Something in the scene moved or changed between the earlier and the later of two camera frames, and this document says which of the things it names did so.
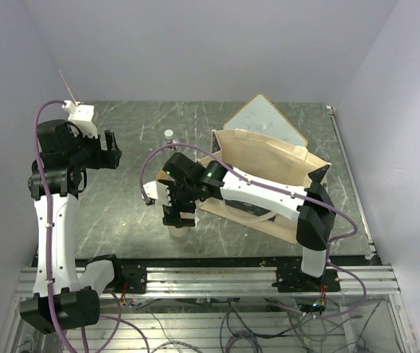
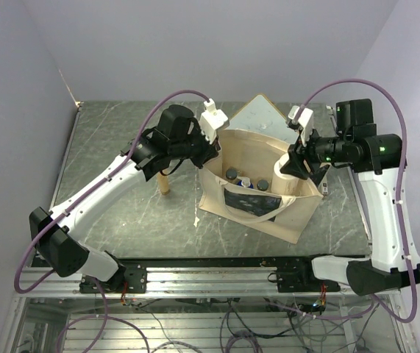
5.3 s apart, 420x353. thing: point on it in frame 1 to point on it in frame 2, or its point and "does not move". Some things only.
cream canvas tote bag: x=273 y=160 does not move
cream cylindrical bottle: x=179 y=232 to x=282 y=183
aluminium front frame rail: x=363 y=282 does not move
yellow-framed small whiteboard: x=260 y=115 does not move
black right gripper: x=172 y=213 to x=297 y=153
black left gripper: x=107 y=158 to x=210 y=151
